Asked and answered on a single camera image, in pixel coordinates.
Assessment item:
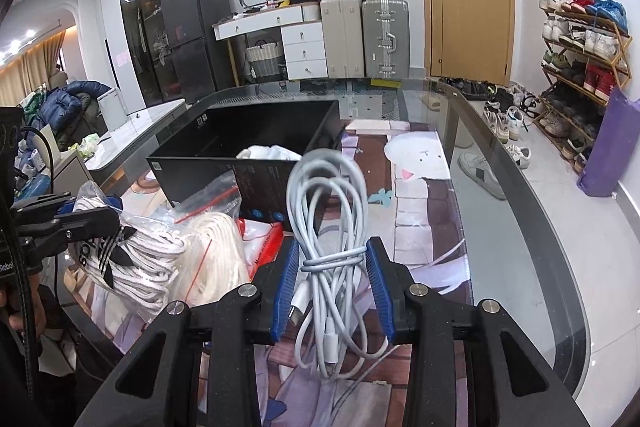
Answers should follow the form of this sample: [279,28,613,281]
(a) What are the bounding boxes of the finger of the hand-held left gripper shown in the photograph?
[16,196,124,269]
[10,192,77,221]

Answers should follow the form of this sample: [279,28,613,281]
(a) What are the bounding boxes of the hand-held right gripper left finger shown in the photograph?
[75,237,302,427]

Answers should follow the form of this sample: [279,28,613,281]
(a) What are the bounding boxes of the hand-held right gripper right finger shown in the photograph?
[364,236,566,427]

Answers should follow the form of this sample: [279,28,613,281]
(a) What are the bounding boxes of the white charging cable bundle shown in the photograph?
[286,149,391,380]

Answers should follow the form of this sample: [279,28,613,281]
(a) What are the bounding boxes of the red and white packet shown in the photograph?
[239,217,287,279]

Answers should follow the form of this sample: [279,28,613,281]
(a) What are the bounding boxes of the bag of white shoelaces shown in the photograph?
[70,181,201,323]

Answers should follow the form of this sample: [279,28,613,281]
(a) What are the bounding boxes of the bag of cream cord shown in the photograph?
[170,171,252,308]

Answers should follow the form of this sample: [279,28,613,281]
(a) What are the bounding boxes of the black cardboard box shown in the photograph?
[146,99,346,226]

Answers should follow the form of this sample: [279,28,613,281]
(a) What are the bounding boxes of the person's left hand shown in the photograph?
[0,274,47,334]

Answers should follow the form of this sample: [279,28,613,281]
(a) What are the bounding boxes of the light green pouch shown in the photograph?
[67,133,101,158]

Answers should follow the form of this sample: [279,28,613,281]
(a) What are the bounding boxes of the blue down jacket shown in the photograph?
[39,79,114,140]

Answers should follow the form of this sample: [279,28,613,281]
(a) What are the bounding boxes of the printed cartoon desk mat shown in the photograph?
[65,119,476,427]

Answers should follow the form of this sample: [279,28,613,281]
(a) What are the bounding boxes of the beige curtain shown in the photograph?
[0,29,66,108]

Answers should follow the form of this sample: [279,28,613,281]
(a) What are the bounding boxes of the white marble counter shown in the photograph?
[82,99,186,184]

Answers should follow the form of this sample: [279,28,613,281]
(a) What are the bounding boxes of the white bin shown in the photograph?
[97,89,124,133]

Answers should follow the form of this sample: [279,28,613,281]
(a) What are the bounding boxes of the white bubble wrap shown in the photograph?
[235,145,304,163]

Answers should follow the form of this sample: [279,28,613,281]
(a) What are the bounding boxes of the white sneaker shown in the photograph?
[458,150,509,200]

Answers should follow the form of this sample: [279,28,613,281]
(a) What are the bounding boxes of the dark glass cabinet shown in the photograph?
[117,0,189,108]

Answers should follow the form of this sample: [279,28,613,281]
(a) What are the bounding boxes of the pile of assorted shoes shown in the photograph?
[434,77,544,168]

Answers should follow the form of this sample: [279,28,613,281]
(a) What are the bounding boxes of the dark grey refrigerator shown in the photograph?
[158,0,236,104]

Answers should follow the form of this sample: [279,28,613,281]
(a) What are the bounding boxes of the wicker basket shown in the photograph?
[244,41,286,78]

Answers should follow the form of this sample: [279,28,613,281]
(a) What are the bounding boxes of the white desk with drawers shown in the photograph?
[212,4,330,84]

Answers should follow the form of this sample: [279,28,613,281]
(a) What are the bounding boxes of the silver suitcase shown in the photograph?
[361,0,411,80]

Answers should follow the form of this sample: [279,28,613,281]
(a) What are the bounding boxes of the beige suitcase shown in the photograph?
[320,0,366,80]

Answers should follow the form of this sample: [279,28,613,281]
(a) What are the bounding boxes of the purple bag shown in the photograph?
[576,87,631,198]

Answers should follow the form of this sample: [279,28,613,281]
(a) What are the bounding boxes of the wooden shoe rack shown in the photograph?
[539,0,634,164]

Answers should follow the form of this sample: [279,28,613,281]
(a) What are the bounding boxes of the black braided cable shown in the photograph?
[14,252,38,400]

